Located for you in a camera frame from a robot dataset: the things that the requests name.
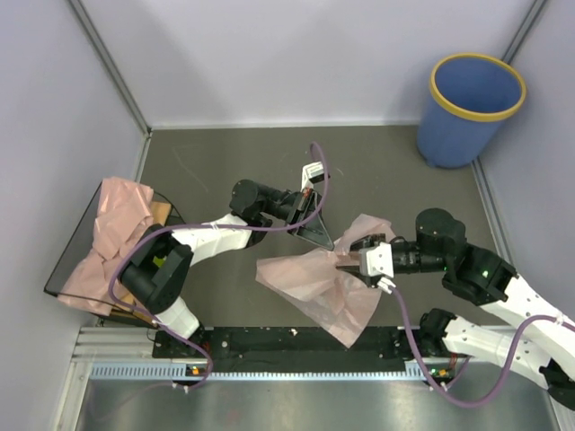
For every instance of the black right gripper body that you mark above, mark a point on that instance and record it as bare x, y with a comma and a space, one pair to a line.
371, 280

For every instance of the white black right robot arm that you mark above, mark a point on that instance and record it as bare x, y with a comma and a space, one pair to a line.
542, 348

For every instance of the pink plastic trash bag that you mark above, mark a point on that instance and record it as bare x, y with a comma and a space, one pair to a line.
123, 215
340, 303

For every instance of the black wire frame shelf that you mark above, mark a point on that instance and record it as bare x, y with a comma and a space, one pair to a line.
80, 243

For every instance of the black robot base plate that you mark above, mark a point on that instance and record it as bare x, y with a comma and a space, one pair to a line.
303, 350

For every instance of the blue trash bin yellow rim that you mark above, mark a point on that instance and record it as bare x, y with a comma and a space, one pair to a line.
471, 96

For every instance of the grey slotted cable duct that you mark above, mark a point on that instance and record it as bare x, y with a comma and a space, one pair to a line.
138, 371

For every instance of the aluminium frame rail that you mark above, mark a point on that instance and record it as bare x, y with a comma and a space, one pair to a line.
393, 400

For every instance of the green plate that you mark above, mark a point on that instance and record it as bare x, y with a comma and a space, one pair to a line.
158, 261

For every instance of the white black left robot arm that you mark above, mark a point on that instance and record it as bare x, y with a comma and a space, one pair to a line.
254, 207

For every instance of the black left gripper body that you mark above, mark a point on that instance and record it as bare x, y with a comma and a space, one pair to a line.
300, 206

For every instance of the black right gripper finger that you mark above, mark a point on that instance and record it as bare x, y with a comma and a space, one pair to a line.
353, 270
360, 244

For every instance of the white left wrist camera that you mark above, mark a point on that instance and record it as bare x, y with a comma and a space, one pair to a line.
312, 174

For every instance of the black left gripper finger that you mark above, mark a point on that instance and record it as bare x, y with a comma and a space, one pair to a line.
318, 237
318, 221

